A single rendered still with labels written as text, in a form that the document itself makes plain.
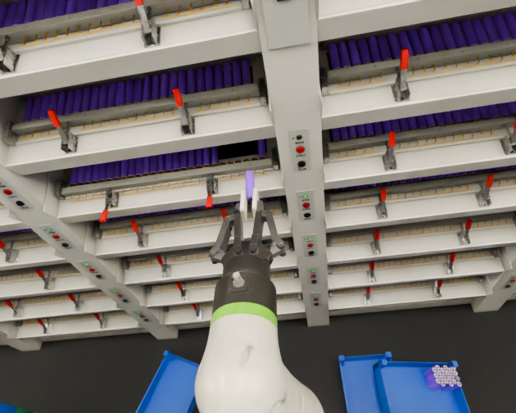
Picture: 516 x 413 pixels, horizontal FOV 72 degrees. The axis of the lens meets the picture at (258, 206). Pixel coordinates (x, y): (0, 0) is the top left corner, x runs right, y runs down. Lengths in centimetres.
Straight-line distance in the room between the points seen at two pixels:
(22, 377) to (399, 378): 167
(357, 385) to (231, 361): 121
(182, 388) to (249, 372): 130
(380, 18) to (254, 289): 47
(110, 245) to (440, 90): 96
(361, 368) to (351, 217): 77
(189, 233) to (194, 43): 59
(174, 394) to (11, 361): 88
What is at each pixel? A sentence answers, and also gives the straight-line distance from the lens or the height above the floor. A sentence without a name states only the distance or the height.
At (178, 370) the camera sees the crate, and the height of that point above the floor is 0.
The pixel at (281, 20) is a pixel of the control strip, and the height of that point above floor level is 132.
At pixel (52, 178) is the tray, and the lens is 108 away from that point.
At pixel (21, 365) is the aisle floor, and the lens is 217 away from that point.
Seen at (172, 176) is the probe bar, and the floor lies 97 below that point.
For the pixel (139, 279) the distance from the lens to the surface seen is 131.
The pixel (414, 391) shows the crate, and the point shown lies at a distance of 158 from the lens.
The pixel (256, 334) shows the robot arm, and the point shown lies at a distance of 45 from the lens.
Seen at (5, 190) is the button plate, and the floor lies 106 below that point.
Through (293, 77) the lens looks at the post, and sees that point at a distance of 68.
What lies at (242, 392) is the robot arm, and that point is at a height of 117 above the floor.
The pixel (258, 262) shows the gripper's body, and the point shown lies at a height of 111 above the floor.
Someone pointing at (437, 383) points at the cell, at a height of 9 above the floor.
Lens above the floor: 157
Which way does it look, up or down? 50 degrees down
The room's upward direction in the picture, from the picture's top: 15 degrees counter-clockwise
